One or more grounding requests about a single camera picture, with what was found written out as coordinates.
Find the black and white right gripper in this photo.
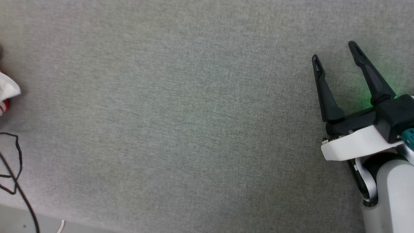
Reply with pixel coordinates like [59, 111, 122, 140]
[312, 41, 405, 161]

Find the red and white garment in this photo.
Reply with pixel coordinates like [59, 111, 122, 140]
[0, 71, 22, 116]

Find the teal cable connector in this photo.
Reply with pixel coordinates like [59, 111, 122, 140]
[402, 128, 414, 147]

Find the thin black cable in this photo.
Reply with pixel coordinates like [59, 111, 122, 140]
[0, 132, 40, 233]

